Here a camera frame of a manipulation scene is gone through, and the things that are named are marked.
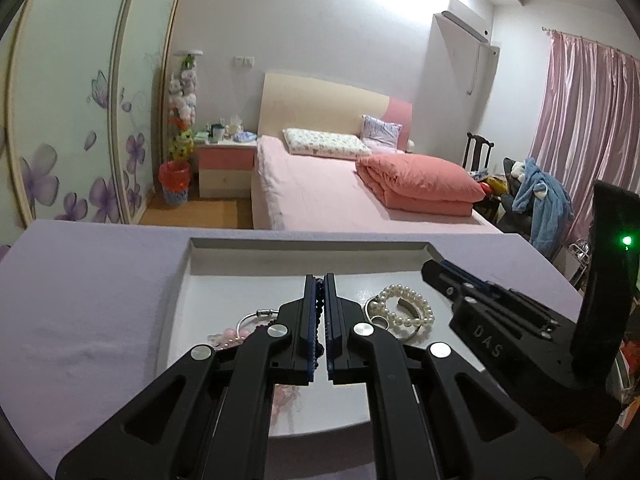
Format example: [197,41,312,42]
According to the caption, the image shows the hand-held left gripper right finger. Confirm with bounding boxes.
[325,273,585,480]

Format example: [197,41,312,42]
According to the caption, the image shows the white air conditioner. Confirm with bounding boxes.
[432,0,501,57]

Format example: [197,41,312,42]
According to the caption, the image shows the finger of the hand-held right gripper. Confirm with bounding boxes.
[440,259,557,329]
[421,260,545,339]

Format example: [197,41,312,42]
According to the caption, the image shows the flower print wardrobe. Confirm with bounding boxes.
[0,0,194,248]

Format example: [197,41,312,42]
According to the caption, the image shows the blue garment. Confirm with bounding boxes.
[510,157,575,257]

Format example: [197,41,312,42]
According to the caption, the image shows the silver cuff bracelet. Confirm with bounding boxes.
[364,294,426,332]

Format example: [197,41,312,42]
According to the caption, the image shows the dark wooden chair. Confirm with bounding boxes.
[462,132,496,174]

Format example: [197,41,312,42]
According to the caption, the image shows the thin silver bangle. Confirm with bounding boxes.
[235,309,279,341]

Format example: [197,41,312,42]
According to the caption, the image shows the pink bed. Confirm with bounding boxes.
[251,135,503,234]

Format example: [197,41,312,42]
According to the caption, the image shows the chrome metal stool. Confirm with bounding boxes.
[567,239,596,292]

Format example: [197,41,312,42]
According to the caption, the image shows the red trash bin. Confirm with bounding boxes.
[159,160,193,207]

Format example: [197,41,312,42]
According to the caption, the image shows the purple tablecloth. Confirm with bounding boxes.
[0,219,587,480]

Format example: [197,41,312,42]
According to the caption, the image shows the grey shallow tray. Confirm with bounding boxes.
[165,237,468,438]

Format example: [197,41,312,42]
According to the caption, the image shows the beige and pink headboard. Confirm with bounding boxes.
[257,72,415,154]

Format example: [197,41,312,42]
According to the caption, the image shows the white patterned pillow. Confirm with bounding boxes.
[282,127,374,162]

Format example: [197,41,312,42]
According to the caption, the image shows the colourful pile of clothes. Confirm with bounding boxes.
[472,169,512,202]

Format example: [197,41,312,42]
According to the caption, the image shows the pink curtain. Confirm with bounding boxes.
[527,27,640,266]

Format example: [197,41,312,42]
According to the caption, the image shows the hanging stuffed toys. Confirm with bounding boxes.
[167,50,204,162]

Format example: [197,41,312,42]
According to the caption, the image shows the white pearl bracelet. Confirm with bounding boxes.
[372,284,435,342]

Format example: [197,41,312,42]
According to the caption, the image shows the pink bead bracelet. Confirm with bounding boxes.
[207,327,246,352]

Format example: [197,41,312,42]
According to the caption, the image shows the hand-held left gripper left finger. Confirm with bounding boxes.
[55,274,317,480]

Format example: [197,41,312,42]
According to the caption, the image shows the cluster of small bottles and boxes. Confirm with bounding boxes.
[195,115,259,145]

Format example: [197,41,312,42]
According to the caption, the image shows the folded pink quilt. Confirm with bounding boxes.
[355,154,487,217]

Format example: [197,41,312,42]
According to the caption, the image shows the black bead bracelet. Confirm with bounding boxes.
[311,280,327,374]

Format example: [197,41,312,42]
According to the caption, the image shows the purple patterned pillow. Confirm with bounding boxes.
[361,114,404,154]

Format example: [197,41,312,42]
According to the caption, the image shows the pink and beige nightstand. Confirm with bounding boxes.
[194,139,259,200]

